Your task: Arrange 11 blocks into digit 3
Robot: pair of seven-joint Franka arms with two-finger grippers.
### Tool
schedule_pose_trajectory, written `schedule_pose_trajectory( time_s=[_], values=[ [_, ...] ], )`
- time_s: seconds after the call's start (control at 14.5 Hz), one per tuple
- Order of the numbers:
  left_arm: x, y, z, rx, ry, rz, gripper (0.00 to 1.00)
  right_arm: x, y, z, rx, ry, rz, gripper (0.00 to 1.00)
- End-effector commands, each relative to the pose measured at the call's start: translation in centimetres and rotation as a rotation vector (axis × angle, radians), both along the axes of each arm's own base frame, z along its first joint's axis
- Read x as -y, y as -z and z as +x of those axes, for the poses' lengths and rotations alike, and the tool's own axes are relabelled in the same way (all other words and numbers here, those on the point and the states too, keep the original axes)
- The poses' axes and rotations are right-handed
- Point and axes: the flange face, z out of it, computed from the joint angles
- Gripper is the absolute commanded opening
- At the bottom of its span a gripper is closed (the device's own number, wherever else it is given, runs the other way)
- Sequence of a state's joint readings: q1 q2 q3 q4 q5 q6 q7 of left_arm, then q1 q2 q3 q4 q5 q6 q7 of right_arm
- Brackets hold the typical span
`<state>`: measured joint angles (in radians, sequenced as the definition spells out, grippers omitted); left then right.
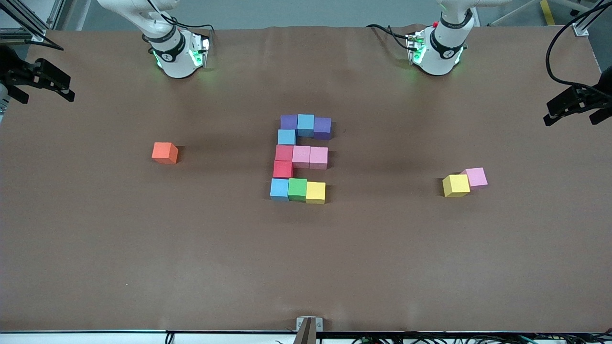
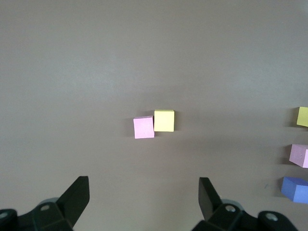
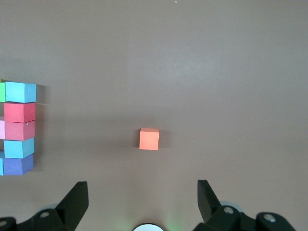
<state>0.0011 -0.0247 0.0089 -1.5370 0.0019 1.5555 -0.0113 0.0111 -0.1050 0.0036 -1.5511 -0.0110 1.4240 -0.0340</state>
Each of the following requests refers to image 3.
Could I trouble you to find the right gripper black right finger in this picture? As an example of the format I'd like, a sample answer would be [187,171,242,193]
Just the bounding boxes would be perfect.
[193,180,295,231]

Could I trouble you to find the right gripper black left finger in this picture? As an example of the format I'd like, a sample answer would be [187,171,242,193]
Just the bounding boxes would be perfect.
[0,181,89,231]

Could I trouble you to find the purple foam block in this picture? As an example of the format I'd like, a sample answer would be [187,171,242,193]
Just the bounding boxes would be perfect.
[2,153,34,176]

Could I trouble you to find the red foam block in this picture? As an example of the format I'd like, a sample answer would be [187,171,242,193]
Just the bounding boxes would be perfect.
[3,102,36,123]
[4,120,36,141]

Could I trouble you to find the pink foam block with dents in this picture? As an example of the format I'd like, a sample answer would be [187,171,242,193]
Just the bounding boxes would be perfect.
[0,116,6,140]

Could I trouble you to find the orange foam block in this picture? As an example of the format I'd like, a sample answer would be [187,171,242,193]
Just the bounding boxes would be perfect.
[139,127,160,151]

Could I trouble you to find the brown table cover sheet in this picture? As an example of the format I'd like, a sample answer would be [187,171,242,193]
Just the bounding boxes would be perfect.
[0,0,308,231]

